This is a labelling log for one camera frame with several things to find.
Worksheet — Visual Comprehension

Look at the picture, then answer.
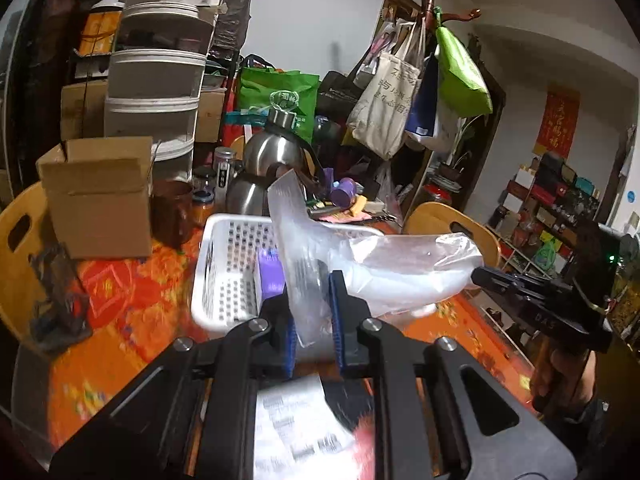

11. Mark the black phone stand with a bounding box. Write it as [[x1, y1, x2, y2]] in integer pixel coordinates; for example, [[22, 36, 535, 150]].
[[29, 242, 93, 356]]

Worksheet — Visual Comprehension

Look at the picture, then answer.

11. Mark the potted plant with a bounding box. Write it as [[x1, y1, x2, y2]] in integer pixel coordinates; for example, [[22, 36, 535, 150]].
[[440, 115, 488, 183]]

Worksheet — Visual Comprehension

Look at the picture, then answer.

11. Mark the glass jar silver lid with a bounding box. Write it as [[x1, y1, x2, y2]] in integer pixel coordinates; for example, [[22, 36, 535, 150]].
[[212, 147, 236, 196]]

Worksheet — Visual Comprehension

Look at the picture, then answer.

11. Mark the brown mug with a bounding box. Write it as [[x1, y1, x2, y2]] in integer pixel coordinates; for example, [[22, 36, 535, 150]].
[[150, 180, 195, 248]]

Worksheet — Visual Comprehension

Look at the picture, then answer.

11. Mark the beige canvas tote bag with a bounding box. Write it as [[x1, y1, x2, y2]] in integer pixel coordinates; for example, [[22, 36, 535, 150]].
[[346, 25, 426, 161]]

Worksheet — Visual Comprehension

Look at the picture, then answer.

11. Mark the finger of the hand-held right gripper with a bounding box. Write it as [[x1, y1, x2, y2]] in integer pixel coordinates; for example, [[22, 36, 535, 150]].
[[471, 266, 557, 307]]

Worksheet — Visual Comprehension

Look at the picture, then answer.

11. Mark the clear plastic bag white label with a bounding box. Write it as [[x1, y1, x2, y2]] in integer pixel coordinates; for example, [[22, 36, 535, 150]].
[[254, 170, 485, 480]]

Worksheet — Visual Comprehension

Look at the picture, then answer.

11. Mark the orange box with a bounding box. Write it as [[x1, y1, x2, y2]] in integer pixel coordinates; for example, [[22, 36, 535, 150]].
[[80, 7, 123, 56]]

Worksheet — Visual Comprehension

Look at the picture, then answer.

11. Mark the lime green hanging bag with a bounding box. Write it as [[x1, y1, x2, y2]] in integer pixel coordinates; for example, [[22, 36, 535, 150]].
[[435, 7, 493, 116]]

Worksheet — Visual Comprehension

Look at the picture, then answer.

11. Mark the blue and white bag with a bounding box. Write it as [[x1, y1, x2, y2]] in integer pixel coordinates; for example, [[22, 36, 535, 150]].
[[404, 55, 461, 153]]

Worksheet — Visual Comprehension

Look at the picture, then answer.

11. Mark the open cardboard box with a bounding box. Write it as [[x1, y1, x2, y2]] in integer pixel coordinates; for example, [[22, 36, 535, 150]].
[[36, 136, 154, 260]]

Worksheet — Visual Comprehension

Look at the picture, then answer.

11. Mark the green shopping bag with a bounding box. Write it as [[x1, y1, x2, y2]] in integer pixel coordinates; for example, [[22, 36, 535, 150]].
[[237, 55, 321, 146]]

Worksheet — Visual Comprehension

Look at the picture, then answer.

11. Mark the wooden chair with handle hole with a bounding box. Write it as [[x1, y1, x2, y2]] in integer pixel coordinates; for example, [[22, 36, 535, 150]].
[[0, 182, 66, 346], [402, 202, 501, 271]]

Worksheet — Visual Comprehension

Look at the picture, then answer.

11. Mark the purple tissue pack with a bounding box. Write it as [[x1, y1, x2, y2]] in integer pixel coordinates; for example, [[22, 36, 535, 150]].
[[257, 247, 286, 298]]

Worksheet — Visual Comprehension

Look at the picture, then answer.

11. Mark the red floral tablecloth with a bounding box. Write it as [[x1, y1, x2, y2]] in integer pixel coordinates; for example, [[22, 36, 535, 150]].
[[47, 230, 538, 480]]

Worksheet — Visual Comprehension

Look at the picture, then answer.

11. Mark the black bag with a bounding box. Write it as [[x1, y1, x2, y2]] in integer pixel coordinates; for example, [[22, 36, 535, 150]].
[[315, 71, 366, 121]]

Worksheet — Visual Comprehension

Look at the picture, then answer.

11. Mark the small steel kettle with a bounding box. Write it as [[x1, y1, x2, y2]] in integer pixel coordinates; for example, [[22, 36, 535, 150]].
[[226, 170, 273, 216]]

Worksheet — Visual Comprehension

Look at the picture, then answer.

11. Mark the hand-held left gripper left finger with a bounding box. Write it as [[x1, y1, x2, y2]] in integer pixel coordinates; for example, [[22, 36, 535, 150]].
[[50, 300, 297, 480]]

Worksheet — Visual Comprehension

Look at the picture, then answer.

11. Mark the shelf of assorted boxes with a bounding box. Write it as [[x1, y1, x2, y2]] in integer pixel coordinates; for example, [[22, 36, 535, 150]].
[[487, 152, 626, 281]]

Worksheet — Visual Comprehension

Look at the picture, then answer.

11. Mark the grey plastic drawer tower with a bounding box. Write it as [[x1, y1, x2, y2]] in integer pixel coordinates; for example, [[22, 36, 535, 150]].
[[104, 0, 228, 181]]

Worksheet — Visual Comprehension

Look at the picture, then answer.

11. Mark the person's right hand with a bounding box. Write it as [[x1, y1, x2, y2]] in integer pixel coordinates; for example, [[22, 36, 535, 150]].
[[530, 347, 598, 416]]

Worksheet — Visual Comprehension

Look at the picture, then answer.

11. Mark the red wall scroll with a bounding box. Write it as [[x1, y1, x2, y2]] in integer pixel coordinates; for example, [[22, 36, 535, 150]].
[[532, 87, 581, 158]]

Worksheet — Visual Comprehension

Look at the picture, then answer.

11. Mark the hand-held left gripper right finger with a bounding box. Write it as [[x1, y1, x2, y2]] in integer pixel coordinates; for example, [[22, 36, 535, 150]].
[[327, 271, 576, 480]]

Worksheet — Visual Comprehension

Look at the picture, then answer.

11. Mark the white perforated plastic basket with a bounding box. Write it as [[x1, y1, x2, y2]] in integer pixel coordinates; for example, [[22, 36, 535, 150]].
[[191, 213, 386, 341]]

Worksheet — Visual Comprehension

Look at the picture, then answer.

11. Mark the large steel kettle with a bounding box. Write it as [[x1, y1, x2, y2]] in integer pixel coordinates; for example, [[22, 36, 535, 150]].
[[243, 109, 326, 181]]

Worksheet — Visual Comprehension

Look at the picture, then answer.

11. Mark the purple cup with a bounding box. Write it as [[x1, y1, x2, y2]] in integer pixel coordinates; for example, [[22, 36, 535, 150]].
[[330, 179, 358, 208]]

